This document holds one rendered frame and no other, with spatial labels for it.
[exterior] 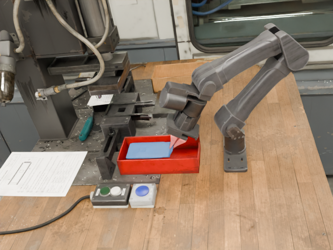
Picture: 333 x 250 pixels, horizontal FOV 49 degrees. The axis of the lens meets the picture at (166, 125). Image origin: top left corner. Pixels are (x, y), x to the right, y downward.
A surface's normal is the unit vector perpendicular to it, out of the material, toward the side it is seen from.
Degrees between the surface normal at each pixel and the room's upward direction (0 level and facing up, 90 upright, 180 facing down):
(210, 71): 18
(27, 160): 1
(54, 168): 1
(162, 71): 90
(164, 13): 90
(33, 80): 90
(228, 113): 42
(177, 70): 90
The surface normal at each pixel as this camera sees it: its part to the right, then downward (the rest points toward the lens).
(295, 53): 0.23, 0.55
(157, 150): -0.15, -0.80
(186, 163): -0.12, 0.60
